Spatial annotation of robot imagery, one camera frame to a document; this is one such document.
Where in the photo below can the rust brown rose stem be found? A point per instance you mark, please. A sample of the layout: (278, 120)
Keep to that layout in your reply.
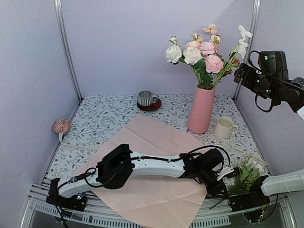
(235, 64)

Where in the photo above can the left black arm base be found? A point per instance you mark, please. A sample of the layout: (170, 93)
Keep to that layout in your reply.
(75, 202)

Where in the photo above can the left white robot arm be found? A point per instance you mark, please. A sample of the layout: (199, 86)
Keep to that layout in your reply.
(113, 171)

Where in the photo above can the cream ceramic mug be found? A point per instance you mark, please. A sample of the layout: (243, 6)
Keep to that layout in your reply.
(225, 127)

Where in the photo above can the pink wrapping paper sheet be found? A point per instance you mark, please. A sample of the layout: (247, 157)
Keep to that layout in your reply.
(149, 137)

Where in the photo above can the striped grey ceramic cup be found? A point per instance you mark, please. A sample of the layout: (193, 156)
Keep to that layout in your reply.
(145, 98)

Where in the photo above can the pink rose flower stem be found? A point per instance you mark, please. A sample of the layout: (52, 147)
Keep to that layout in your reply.
(196, 42)

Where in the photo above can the dark red small object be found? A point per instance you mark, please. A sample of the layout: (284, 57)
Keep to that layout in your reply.
(153, 107)

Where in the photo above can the peach blossom flower stem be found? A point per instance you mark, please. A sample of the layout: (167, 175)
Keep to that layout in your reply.
(214, 37)

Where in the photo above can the right aluminium frame post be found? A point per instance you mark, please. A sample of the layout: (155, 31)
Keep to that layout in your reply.
(253, 27)

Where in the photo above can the left aluminium frame post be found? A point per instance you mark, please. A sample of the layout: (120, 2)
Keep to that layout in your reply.
(66, 49)

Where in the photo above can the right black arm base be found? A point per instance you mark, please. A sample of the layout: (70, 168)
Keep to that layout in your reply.
(253, 199)

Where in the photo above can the cream printed ribbon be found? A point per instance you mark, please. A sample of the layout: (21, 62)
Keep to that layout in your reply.
(240, 150)

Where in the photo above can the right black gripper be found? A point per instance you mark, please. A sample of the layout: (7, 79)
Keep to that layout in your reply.
(240, 73)

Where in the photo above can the white blue hydrangea stem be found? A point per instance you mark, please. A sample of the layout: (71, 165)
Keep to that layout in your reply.
(249, 172)

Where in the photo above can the pale pink flower stem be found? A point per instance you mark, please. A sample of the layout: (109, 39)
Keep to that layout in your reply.
(212, 61)

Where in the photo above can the pink patterned ball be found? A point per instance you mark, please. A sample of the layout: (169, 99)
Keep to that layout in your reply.
(61, 126)

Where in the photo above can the floral patterned table mat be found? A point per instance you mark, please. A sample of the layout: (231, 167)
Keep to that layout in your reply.
(99, 118)

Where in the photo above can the tall pink vase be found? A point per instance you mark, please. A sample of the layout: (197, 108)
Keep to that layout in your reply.
(201, 110)

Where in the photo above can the white ranunculus flower stem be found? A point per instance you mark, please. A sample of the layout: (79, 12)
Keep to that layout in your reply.
(239, 50)

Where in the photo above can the aluminium frame post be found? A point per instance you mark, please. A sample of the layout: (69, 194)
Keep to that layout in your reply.
(66, 49)
(253, 27)

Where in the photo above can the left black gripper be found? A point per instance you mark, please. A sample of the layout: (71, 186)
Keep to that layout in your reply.
(218, 190)

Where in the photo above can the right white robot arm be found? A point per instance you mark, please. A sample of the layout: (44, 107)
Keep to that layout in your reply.
(293, 181)

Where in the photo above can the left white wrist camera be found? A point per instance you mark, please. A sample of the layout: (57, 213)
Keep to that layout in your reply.
(228, 172)

